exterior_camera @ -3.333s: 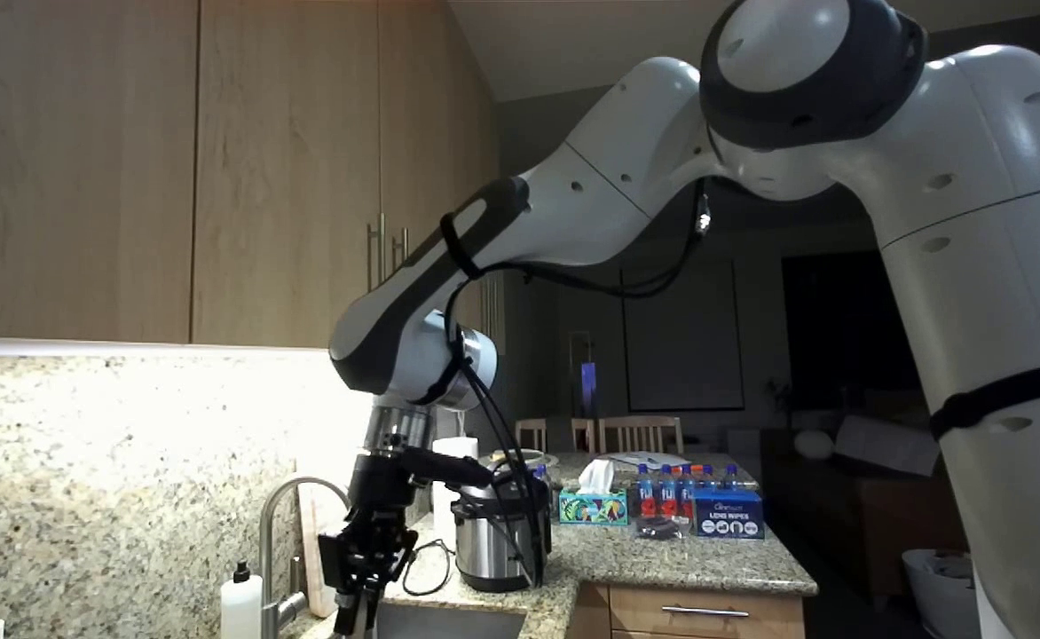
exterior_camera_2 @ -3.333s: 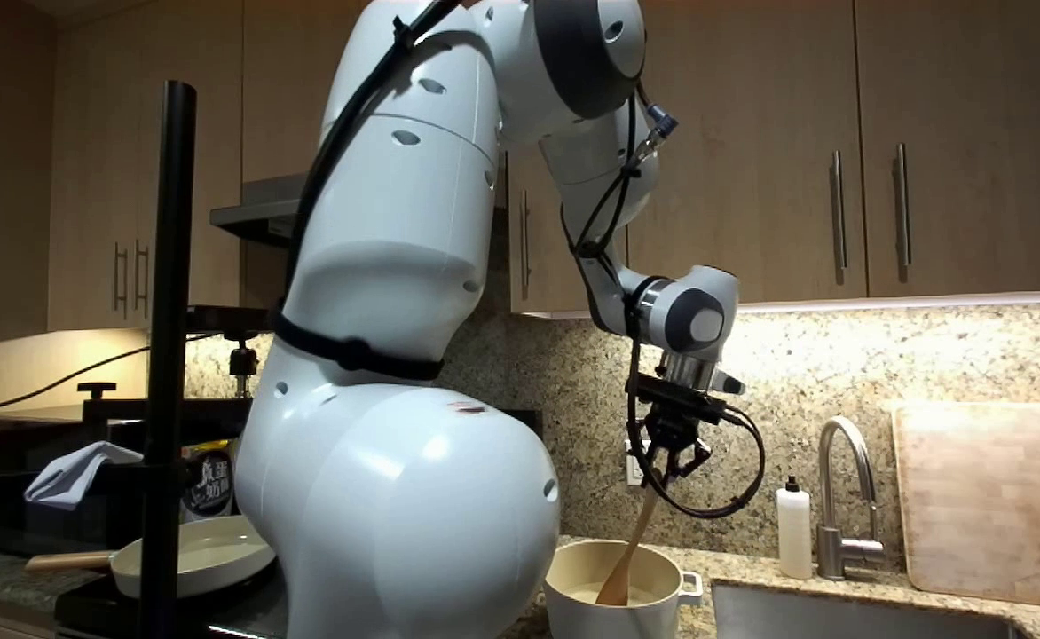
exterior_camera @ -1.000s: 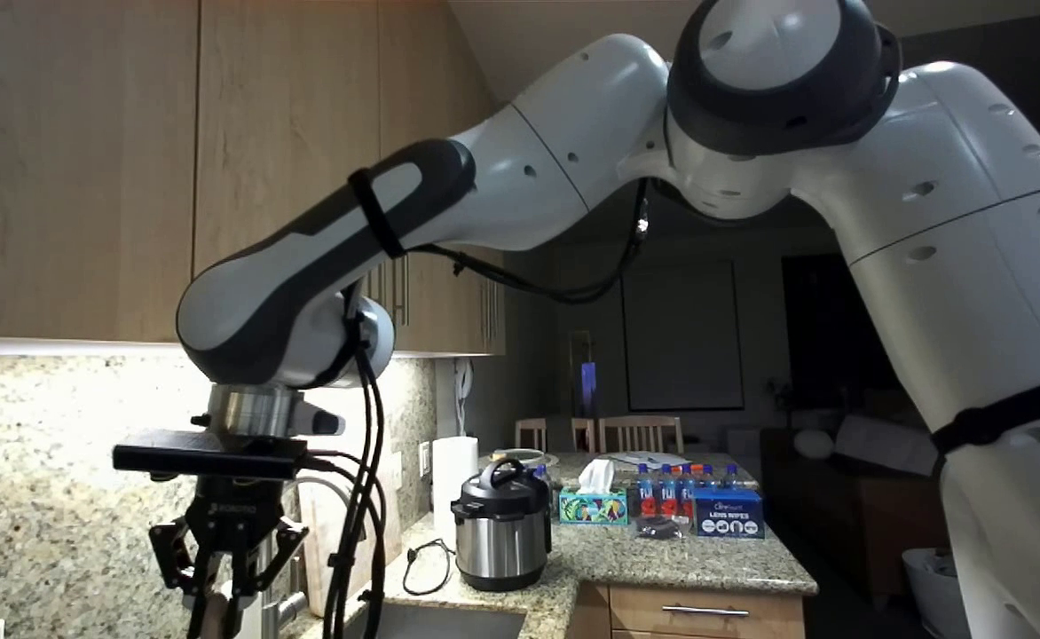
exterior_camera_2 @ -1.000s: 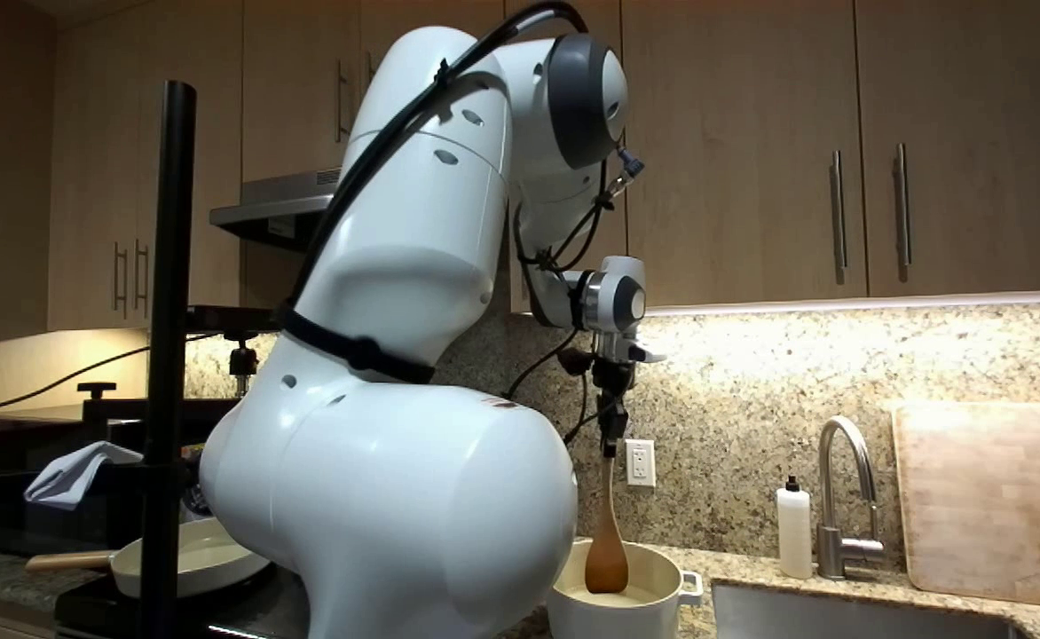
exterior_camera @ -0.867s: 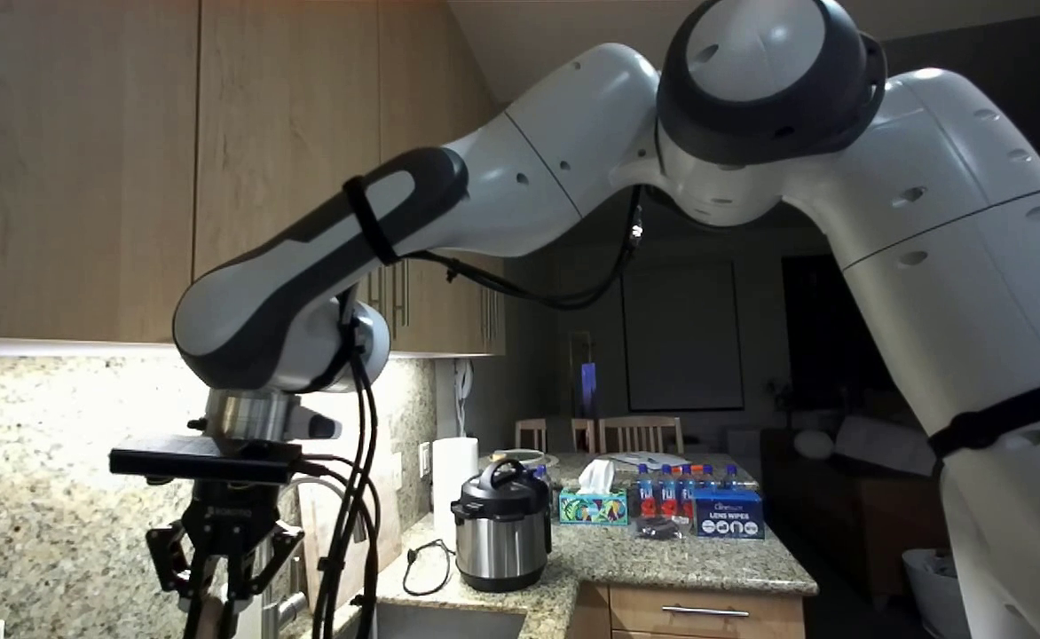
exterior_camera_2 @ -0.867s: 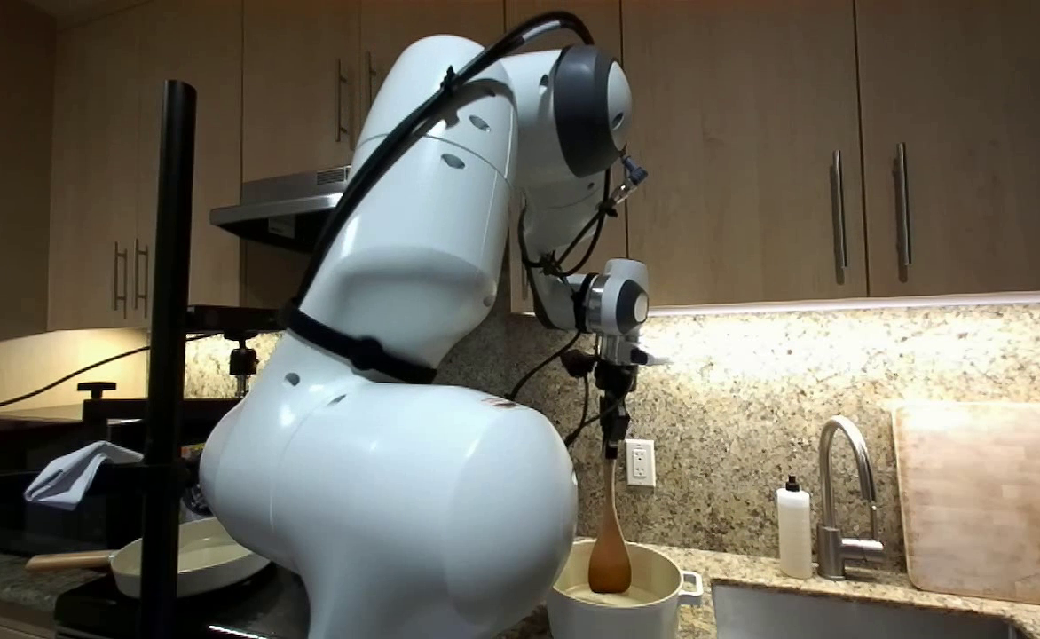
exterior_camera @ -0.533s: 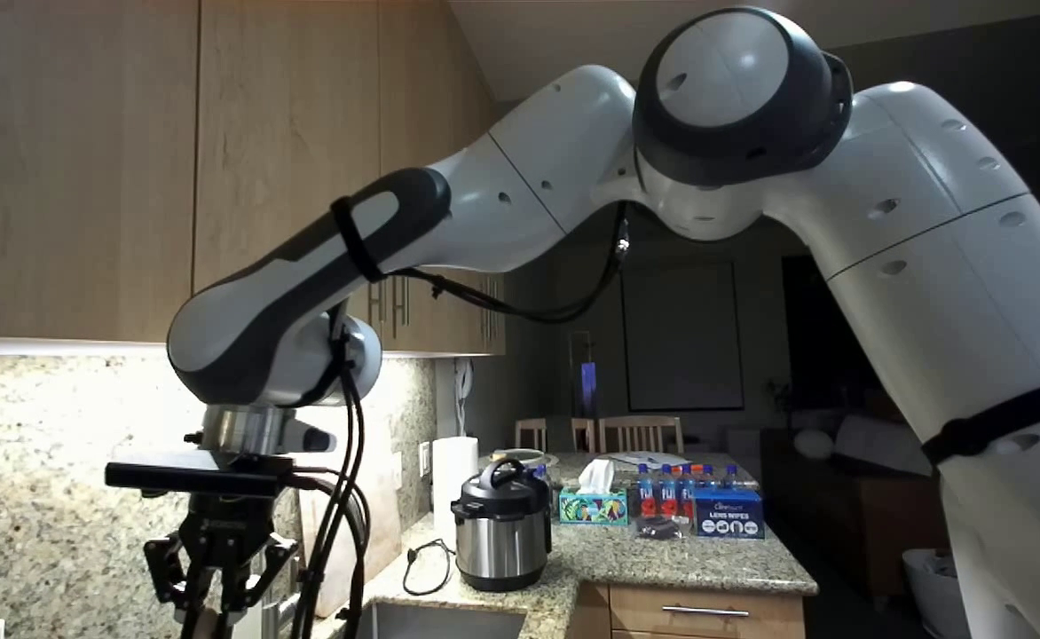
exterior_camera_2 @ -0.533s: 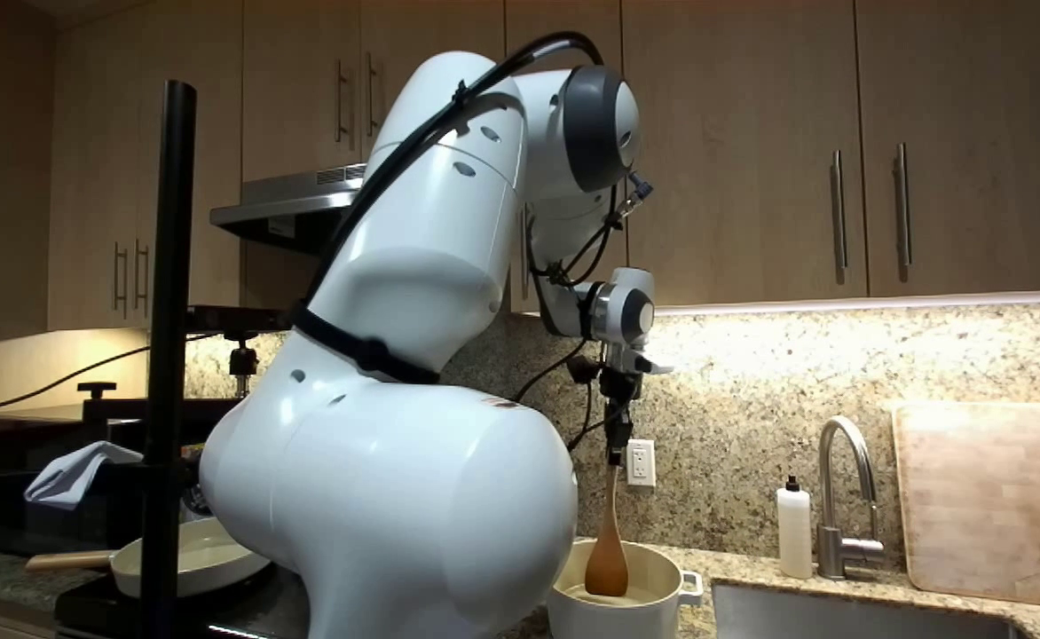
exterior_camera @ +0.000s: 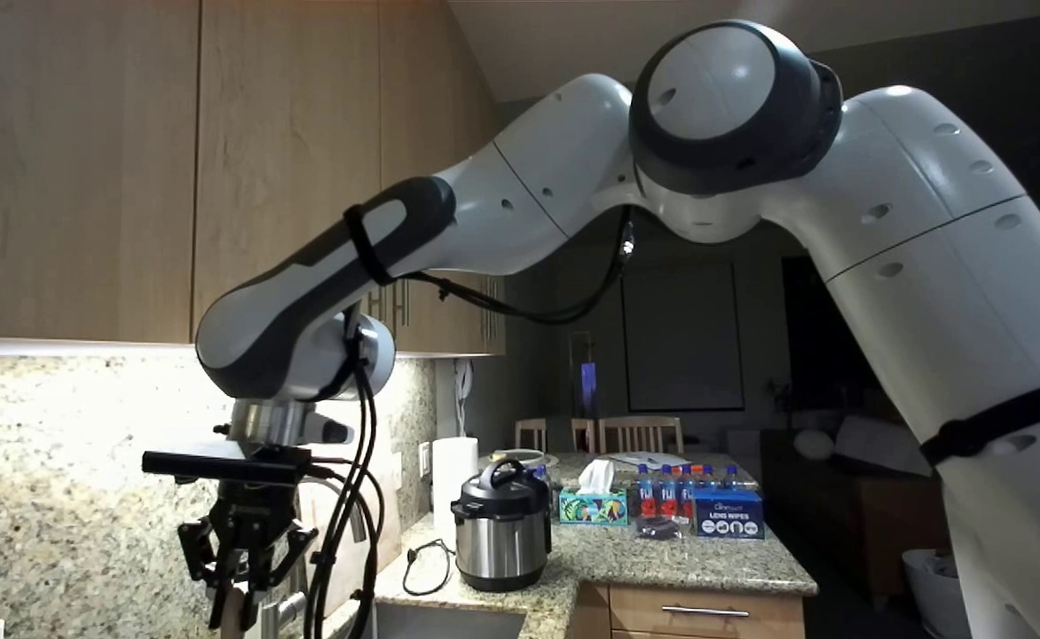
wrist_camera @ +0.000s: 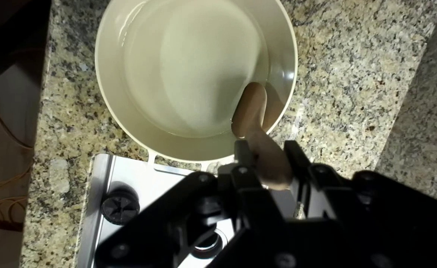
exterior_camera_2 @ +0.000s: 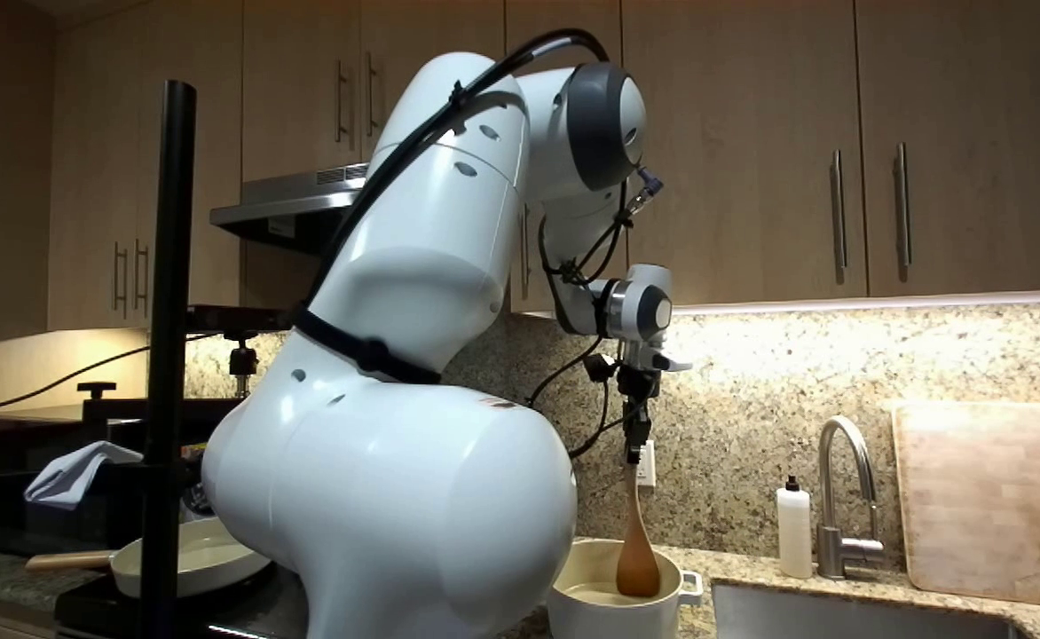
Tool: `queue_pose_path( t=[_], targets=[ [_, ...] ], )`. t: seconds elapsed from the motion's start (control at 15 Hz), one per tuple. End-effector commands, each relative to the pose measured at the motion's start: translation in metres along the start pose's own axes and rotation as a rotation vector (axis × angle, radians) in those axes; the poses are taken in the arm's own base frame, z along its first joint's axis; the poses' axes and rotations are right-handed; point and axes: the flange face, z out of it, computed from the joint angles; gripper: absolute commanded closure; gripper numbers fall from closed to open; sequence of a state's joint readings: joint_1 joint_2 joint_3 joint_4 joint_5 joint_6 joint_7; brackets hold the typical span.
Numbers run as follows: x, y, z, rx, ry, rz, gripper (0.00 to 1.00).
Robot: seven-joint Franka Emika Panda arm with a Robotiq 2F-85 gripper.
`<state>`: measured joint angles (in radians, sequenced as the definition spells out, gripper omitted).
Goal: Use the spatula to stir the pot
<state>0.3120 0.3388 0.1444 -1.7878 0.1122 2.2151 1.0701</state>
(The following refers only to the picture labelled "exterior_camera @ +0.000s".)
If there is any silver pressure cooker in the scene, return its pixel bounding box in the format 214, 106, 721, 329
448, 455, 552, 597

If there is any white paper towel roll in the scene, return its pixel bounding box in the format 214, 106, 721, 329
424, 432, 482, 551

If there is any white bin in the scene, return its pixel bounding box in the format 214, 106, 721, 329
902, 545, 958, 639

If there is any metal drawer handle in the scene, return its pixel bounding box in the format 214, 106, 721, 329
658, 599, 753, 622

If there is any metal cabinet handle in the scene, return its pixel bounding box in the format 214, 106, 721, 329
386, 280, 412, 341

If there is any green tissue box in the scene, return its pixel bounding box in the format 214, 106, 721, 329
552, 460, 636, 528

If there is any wooden base cabinet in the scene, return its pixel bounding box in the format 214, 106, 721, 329
564, 578, 811, 639

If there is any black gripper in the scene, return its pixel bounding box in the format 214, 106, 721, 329
172, 475, 324, 639

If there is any white bowl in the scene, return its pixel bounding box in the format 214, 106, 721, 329
487, 444, 560, 473

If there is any wooden chair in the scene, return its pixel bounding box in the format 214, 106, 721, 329
512, 417, 552, 455
569, 417, 599, 460
596, 413, 689, 460

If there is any light wooden upper cabinet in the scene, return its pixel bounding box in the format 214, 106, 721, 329
0, 0, 512, 361

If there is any glowing blue device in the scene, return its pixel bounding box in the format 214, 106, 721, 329
573, 357, 604, 407

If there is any white cushion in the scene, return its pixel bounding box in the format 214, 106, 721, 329
792, 424, 837, 467

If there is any black velcro strap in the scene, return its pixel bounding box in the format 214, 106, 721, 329
919, 372, 1040, 469
341, 204, 397, 288

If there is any black cooker power cord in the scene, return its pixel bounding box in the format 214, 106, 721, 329
397, 538, 459, 599

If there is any blue bottle pack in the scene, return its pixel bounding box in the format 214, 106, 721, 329
636, 460, 769, 545

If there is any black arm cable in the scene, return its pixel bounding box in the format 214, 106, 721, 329
300, 207, 638, 639

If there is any dark wall screen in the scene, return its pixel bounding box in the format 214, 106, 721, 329
625, 261, 750, 417

